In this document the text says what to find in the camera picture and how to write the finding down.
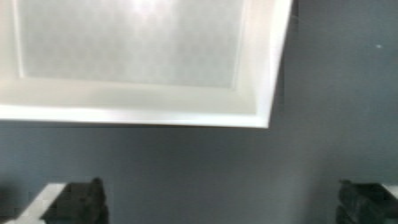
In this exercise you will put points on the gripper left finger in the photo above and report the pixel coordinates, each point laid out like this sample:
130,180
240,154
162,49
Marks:
69,203

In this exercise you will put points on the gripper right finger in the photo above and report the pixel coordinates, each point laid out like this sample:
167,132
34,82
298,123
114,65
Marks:
368,203

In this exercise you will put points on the white drawer tray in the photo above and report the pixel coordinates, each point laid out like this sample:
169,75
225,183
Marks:
160,62

